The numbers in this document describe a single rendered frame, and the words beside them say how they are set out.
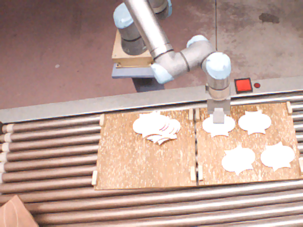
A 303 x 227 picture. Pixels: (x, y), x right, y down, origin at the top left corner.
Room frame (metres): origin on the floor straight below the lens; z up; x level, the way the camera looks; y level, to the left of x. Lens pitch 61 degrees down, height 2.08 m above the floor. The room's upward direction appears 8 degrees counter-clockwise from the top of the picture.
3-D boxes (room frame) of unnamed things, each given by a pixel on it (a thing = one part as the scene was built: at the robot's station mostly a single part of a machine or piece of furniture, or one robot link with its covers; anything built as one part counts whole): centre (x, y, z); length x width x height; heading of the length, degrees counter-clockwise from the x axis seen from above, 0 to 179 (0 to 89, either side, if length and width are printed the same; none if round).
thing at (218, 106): (0.61, -0.10, 1.13); 0.12 x 0.09 x 0.16; 170
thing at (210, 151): (0.55, -0.21, 0.93); 0.41 x 0.35 x 0.02; 85
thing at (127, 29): (1.15, 0.23, 1.12); 0.13 x 0.12 x 0.14; 111
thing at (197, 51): (0.72, -0.05, 1.29); 0.11 x 0.11 x 0.08; 21
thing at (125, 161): (0.58, 0.21, 0.93); 0.41 x 0.35 x 0.02; 85
